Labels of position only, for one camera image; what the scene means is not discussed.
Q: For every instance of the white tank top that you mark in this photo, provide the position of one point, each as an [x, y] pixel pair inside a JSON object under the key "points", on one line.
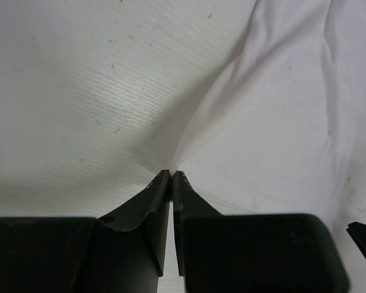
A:
{"points": [[283, 128]]}

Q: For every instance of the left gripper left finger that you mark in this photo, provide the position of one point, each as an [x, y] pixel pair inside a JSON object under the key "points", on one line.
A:
{"points": [[122, 251]]}

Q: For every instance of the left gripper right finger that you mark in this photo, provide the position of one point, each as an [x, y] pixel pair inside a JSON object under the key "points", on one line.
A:
{"points": [[251, 253]]}

